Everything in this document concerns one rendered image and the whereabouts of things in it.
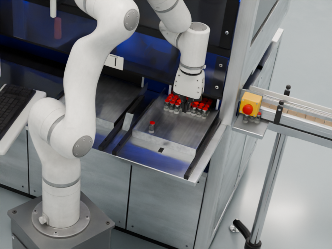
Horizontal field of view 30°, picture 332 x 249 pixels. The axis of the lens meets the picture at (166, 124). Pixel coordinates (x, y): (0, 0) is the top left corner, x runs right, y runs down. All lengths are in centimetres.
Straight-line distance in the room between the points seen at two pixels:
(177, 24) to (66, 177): 57
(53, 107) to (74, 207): 35
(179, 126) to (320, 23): 340
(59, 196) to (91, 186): 111
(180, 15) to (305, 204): 197
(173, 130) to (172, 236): 74
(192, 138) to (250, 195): 121
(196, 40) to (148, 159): 52
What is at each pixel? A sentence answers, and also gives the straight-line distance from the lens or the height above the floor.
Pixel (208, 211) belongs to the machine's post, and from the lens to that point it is 285.
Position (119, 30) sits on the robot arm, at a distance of 165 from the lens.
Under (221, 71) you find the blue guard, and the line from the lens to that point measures 242.
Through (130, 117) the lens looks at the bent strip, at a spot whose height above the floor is 93.
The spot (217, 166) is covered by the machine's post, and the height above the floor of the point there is 66.
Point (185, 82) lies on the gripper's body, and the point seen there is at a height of 121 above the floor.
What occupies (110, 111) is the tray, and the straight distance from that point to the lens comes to 252.
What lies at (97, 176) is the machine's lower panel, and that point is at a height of 37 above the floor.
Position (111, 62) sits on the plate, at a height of 101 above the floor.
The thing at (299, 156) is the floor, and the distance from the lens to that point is 396.
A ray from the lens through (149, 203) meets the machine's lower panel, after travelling 295.
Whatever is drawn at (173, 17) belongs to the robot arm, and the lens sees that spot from 188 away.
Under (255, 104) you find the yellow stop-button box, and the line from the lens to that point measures 245.
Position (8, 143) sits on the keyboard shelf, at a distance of 248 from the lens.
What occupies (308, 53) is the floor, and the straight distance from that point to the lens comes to 516.
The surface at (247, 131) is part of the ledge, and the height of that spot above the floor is 88.
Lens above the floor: 233
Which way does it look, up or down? 36 degrees down
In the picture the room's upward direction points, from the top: 7 degrees clockwise
